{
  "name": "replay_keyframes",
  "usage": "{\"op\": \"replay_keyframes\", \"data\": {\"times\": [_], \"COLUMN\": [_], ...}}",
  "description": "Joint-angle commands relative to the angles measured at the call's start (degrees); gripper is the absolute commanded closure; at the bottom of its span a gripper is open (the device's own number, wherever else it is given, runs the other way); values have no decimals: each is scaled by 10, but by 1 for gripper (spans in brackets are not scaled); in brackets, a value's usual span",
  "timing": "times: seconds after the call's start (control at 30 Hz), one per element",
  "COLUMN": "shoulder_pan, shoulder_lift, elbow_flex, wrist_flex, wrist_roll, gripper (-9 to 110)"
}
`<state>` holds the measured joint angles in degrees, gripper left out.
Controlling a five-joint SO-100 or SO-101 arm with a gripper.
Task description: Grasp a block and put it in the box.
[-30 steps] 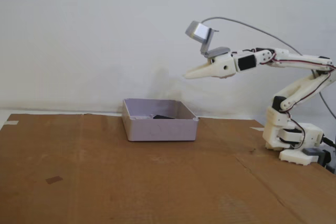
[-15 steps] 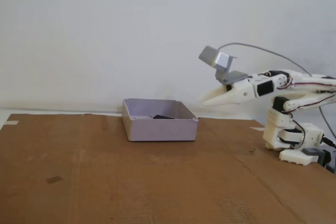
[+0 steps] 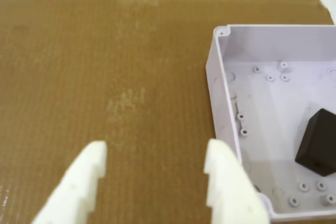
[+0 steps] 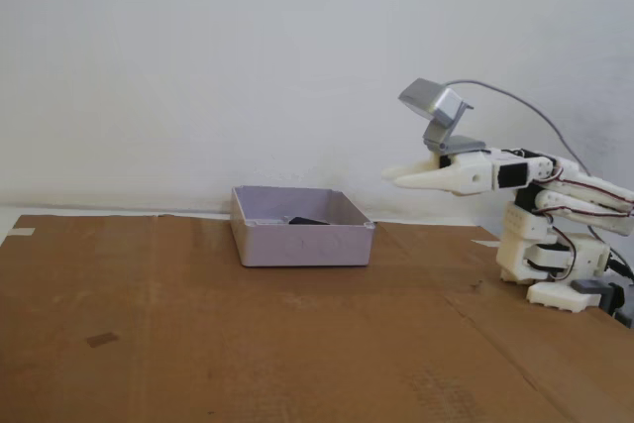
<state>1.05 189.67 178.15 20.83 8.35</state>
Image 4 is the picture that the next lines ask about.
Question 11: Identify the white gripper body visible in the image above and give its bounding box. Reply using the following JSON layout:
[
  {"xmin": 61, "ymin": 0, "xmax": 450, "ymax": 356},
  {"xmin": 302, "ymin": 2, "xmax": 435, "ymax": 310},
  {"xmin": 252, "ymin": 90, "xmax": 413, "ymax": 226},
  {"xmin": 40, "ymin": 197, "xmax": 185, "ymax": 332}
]
[{"xmin": 452, "ymin": 147, "xmax": 500, "ymax": 197}]

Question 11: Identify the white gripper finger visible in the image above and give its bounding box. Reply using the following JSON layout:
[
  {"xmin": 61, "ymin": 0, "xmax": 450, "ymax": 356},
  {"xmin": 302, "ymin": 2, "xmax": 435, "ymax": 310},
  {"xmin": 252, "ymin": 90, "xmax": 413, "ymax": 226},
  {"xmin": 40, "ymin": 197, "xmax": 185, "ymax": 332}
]
[
  {"xmin": 381, "ymin": 154, "xmax": 443, "ymax": 181},
  {"xmin": 394, "ymin": 166, "xmax": 461, "ymax": 192}
]

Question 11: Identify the black block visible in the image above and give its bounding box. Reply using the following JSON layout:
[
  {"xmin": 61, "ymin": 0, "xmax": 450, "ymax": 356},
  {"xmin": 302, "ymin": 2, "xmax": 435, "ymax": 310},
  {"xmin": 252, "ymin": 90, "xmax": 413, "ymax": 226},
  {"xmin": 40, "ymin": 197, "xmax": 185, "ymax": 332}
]
[{"xmin": 282, "ymin": 215, "xmax": 332, "ymax": 226}]

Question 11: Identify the white plastic box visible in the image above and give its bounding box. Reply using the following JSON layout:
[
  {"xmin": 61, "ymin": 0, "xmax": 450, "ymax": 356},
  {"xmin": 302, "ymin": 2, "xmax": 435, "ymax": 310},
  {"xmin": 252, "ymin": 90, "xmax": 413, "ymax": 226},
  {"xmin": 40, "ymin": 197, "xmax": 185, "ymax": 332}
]
[{"xmin": 230, "ymin": 185, "xmax": 376, "ymax": 269}]

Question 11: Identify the silver webcam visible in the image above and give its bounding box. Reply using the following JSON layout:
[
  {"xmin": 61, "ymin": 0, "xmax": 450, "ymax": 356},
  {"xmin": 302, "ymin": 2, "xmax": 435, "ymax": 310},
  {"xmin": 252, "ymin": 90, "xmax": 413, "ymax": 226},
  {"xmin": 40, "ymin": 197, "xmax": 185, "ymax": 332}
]
[{"xmin": 398, "ymin": 77, "xmax": 489, "ymax": 153}]

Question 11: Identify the grey black table clamp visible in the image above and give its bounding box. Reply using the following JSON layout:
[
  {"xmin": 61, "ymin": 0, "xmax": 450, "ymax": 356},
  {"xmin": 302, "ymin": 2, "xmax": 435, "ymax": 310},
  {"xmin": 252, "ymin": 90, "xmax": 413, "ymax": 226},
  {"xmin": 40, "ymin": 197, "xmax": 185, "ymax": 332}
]
[{"xmin": 571, "ymin": 277, "xmax": 634, "ymax": 330}]

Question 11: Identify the brown cardboard sheet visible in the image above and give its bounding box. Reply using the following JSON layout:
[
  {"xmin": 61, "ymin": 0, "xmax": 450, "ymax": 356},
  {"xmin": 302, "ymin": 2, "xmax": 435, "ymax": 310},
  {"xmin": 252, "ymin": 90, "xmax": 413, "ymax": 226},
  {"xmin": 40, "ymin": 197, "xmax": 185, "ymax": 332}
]
[{"xmin": 0, "ymin": 213, "xmax": 634, "ymax": 423}]

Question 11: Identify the grey webcam cable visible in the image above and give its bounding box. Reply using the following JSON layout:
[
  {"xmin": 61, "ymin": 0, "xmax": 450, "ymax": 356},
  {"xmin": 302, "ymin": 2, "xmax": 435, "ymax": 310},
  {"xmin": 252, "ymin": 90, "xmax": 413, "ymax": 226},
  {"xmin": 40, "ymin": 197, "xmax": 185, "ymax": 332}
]
[{"xmin": 445, "ymin": 77, "xmax": 595, "ymax": 178}]

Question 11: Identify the black power cable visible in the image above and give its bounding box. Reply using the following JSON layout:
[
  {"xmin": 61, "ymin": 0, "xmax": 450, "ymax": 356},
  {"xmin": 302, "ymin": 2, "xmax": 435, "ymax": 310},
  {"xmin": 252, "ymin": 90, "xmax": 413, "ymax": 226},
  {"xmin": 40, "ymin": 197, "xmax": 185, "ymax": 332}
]
[{"xmin": 606, "ymin": 257, "xmax": 634, "ymax": 283}]

